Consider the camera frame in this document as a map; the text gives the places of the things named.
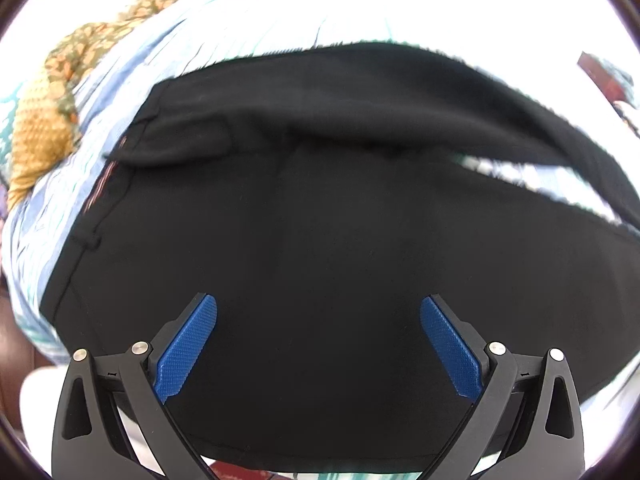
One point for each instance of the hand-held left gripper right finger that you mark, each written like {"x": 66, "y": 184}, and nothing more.
{"x": 450, "y": 342}

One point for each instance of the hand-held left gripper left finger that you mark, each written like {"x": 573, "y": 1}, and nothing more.
{"x": 187, "y": 340}

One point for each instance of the black pants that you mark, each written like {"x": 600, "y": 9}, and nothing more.
{"x": 320, "y": 210}

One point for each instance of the patterned floor rug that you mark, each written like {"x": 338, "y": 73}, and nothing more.
{"x": 235, "y": 472}

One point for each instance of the white round object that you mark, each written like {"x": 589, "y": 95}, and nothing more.
{"x": 37, "y": 410}

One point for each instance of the teal patterned pillow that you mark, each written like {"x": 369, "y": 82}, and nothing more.
{"x": 6, "y": 130}

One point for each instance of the pile of folded clothes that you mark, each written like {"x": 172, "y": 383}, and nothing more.
{"x": 627, "y": 110}

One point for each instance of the brown wooden cabinet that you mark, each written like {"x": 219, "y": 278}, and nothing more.
{"x": 592, "y": 67}

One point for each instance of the orange floral cloth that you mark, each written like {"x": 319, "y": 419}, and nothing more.
{"x": 65, "y": 55}

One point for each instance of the striped bed sheet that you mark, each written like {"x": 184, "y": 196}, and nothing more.
{"x": 250, "y": 25}

